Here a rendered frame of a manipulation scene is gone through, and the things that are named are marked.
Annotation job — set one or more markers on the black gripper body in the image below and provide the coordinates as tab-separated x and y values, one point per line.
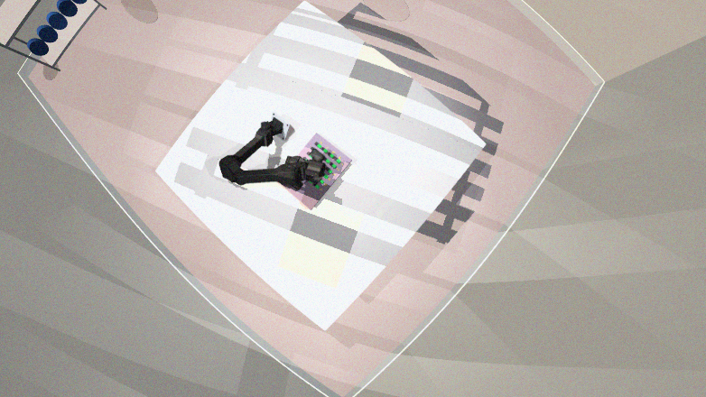
317	156

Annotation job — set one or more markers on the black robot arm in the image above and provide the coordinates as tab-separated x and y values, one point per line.
286	174

